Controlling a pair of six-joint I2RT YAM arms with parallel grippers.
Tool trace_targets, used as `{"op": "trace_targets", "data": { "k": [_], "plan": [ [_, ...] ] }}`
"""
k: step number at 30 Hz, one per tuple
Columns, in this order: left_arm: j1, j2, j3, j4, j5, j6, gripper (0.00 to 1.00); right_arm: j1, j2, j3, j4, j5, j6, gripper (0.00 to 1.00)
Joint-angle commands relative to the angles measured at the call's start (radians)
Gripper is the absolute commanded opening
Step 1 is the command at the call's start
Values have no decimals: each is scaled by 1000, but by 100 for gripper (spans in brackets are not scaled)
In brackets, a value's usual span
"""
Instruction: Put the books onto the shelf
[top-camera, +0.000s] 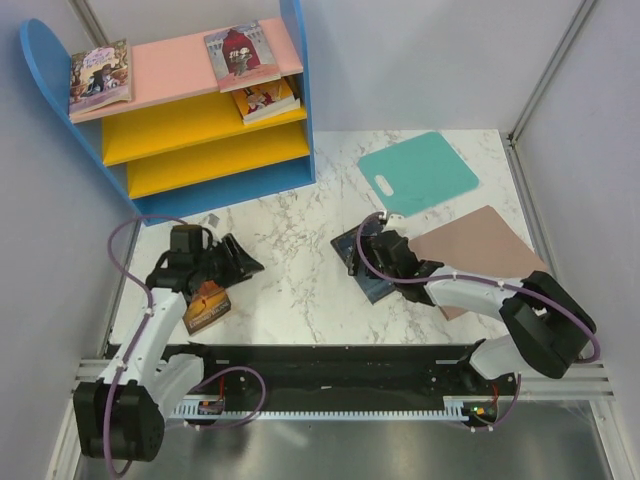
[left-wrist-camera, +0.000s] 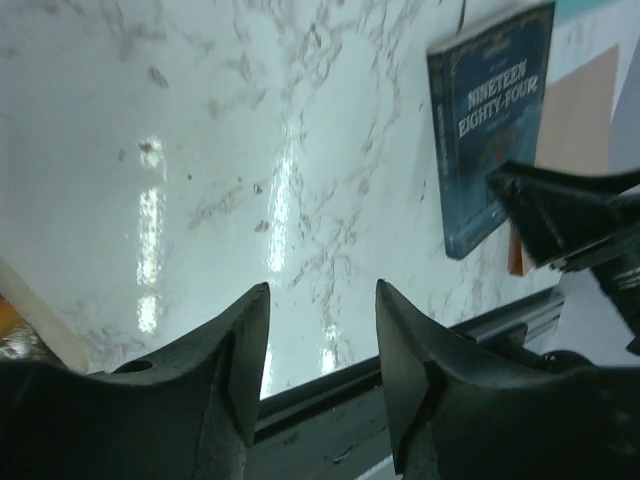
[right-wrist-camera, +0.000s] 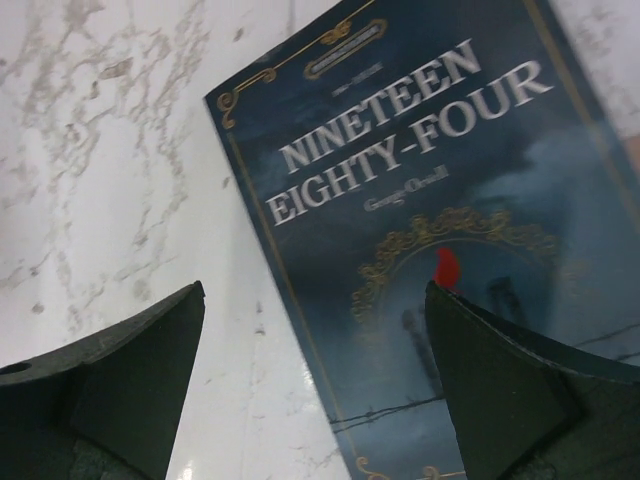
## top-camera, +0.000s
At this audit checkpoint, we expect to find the purple illustrated paperback book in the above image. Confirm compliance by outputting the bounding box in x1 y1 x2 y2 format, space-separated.
68 39 133 122

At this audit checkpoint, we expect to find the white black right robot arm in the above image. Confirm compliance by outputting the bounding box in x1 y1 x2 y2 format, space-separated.
350 228 601 394

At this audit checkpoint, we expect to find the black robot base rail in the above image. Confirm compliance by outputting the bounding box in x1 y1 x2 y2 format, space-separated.
161 343 516 411

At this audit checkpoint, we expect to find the white slotted cable duct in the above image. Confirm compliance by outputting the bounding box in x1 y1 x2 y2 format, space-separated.
169 396 499 422

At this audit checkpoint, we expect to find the orange night street book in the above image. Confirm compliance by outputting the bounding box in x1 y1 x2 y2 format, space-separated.
183 280 231 336

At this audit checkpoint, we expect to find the red castle cover book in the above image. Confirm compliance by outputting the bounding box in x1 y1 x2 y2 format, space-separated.
204 21 281 93

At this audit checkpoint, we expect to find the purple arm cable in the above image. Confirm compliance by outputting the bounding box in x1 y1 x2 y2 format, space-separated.
106 213 266 476
354 210 602 435

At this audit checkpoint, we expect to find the Nineteen Eighty-Four dark book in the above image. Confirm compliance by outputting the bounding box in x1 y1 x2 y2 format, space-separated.
330 225 395 304

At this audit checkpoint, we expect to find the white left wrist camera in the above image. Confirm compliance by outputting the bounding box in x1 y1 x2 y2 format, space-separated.
199 213 220 237

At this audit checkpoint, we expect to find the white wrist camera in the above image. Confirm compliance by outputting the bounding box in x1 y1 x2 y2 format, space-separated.
379 211 407 236
199 213 220 237

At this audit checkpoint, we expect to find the pink brown file folder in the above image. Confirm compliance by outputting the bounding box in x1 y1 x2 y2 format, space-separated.
408 204 550 322

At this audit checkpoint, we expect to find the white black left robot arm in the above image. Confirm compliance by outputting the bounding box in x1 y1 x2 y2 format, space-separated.
73 223 264 462

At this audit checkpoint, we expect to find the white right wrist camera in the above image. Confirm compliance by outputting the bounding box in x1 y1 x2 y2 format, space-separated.
379 211 407 236

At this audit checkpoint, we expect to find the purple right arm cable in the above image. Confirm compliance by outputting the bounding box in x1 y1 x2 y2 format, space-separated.
354 210 602 435

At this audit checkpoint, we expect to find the aluminium frame rail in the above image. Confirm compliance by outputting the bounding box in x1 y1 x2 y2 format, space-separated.
520 361 614 401

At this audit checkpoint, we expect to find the blue pink yellow bookshelf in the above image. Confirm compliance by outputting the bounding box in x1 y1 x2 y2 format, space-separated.
19 1 316 224

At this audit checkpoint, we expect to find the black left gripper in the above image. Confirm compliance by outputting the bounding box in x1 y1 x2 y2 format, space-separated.
193 232 264 289

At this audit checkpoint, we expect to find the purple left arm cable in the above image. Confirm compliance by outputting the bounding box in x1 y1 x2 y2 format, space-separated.
106 213 266 476

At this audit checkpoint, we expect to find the Roald Dahl Charlie book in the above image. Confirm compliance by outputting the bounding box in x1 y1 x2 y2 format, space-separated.
231 78 301 125

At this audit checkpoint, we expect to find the teal plastic file folder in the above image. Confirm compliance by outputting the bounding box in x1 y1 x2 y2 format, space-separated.
358 132 480 217

